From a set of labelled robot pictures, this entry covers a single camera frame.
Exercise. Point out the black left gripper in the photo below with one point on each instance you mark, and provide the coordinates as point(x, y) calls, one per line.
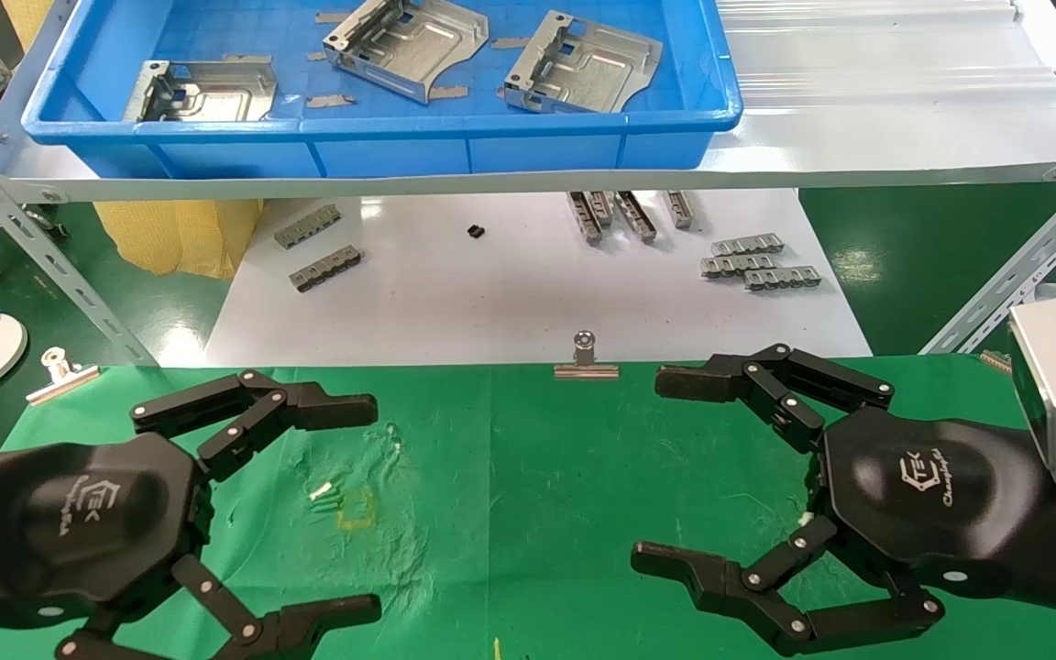
point(79, 522)

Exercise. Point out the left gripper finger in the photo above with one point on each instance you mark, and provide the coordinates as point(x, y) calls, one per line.
point(335, 411)

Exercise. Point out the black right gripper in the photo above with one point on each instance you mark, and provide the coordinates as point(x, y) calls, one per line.
point(931, 495)

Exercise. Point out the stamped metal bracket part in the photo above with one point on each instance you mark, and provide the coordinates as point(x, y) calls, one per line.
point(592, 73)
point(216, 96)
point(418, 50)

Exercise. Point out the small white debris piece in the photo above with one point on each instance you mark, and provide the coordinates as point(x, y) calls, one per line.
point(322, 491)

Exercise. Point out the ridged small metal strip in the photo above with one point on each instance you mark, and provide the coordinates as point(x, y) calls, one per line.
point(586, 222)
point(783, 279)
point(308, 226)
point(737, 266)
point(604, 206)
point(995, 361)
point(679, 209)
point(636, 217)
point(326, 268)
point(748, 245)

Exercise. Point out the silver binder clip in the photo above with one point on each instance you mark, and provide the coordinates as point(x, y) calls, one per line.
point(586, 370)
point(60, 378)

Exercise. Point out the green table cloth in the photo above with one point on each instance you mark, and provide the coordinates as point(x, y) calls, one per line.
point(537, 477)

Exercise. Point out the blue plastic bin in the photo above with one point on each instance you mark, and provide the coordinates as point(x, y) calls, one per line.
point(400, 156)

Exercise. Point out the perforated steel angle brace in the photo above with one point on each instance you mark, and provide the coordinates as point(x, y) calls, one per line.
point(51, 261)
point(1023, 266)

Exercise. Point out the white metal shelf board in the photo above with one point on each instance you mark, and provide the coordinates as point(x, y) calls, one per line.
point(858, 137)

